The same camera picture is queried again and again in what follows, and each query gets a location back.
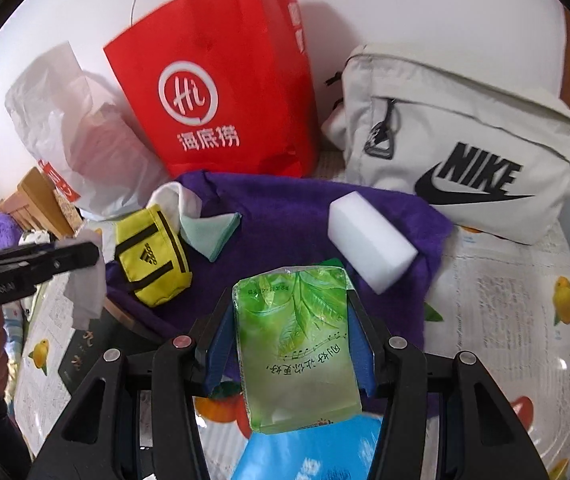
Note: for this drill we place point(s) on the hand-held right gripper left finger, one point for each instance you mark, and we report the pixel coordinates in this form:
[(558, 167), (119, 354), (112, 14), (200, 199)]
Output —
[(217, 345)]

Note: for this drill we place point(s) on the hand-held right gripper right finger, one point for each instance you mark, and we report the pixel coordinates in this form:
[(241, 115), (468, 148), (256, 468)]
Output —
[(365, 360)]

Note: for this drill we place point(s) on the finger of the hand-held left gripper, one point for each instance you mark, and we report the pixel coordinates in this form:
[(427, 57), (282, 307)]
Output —
[(35, 248), (65, 262)]

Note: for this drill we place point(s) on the white tissue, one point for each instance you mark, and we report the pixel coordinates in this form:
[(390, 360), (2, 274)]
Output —
[(85, 295)]

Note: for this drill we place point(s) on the clear plastic bag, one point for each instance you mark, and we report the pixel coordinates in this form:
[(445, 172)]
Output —
[(295, 340)]

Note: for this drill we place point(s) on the yellow small pouch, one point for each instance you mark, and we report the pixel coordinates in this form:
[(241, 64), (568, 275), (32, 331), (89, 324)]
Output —
[(150, 255)]

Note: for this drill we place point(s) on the dark green box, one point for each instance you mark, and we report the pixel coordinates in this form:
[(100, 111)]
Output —
[(90, 355)]

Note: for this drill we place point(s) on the blue tissue pack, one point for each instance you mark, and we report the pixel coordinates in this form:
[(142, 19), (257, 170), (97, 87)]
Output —
[(305, 450)]

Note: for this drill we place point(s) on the white sponge block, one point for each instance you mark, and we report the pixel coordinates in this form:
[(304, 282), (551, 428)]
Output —
[(370, 235)]

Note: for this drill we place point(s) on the white cloth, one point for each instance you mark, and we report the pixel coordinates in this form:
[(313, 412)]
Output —
[(180, 200)]

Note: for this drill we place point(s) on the purple plush toy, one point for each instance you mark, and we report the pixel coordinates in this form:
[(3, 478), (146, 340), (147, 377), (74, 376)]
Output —
[(4, 232)]

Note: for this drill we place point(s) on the brown patterned box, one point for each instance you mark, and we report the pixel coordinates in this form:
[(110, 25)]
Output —
[(70, 210)]

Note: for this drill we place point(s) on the white plastic bag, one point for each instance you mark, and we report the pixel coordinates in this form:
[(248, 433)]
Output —
[(65, 125)]

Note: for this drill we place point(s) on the purple towel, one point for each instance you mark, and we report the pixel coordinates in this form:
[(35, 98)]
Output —
[(275, 220)]

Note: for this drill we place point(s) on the fruit print tablecloth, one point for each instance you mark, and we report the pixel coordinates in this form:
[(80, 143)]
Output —
[(505, 310)]

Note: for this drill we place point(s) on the red paper bag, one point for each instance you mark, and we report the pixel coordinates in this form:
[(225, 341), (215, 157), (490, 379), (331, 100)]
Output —
[(205, 60)]

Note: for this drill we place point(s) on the grey waist bag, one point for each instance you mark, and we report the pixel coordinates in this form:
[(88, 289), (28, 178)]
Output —
[(440, 120)]

